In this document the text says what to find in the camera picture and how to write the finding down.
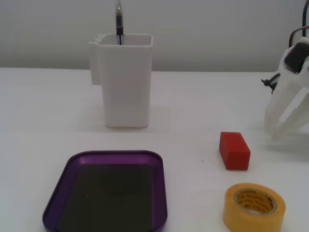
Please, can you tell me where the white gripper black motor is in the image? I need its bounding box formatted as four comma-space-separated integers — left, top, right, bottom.
265, 36, 309, 140

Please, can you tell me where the red rectangular cube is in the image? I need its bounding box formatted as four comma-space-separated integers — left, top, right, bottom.
219, 131, 251, 171

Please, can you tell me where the yellow tape roll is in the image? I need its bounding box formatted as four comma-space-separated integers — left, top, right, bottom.
223, 183, 286, 232

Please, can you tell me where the purple metal tray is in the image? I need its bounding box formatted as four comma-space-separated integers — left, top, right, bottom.
42, 150, 169, 232

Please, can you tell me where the white plastic pen holder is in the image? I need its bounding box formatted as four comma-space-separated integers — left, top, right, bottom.
88, 33, 155, 128

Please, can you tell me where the black ballpoint pen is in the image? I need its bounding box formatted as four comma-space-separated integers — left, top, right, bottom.
115, 0, 125, 46

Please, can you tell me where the black tray liner pad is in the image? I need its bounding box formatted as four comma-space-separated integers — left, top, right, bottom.
56, 163, 155, 232

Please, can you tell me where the black looped cable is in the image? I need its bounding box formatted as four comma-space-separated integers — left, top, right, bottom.
261, 72, 282, 95

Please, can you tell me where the red and black wire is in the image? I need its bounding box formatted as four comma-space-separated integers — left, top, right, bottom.
288, 0, 309, 48

